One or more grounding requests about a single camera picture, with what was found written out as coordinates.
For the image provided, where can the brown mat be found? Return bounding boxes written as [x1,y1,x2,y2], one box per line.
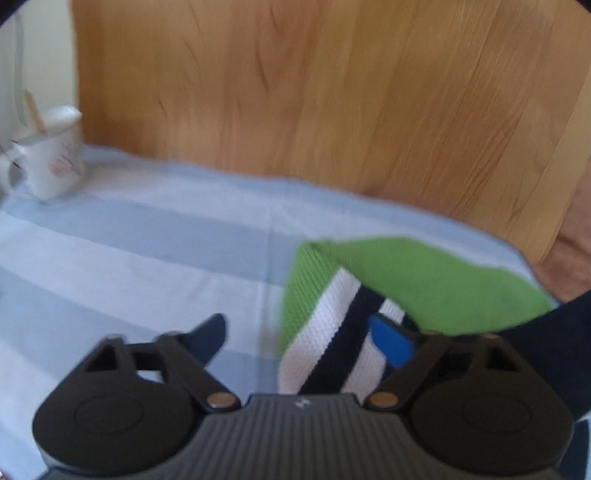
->
[531,234,591,304]

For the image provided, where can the wooden board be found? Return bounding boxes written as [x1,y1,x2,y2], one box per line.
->
[69,0,591,265]

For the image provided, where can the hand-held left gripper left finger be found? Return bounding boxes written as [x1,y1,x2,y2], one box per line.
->
[81,313,242,414]

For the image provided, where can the light blue striped blanket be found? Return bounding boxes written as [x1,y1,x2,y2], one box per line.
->
[0,145,561,480]

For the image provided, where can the wooden stick in mug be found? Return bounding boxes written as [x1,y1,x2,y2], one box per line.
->
[23,89,45,136]

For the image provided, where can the white mug with red print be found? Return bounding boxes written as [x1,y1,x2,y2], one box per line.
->
[0,105,85,202]

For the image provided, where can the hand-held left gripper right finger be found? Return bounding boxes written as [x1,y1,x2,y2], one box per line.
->
[364,313,526,412]

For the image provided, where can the green navy white knit sweater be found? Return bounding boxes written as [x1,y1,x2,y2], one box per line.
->
[277,236,591,416]

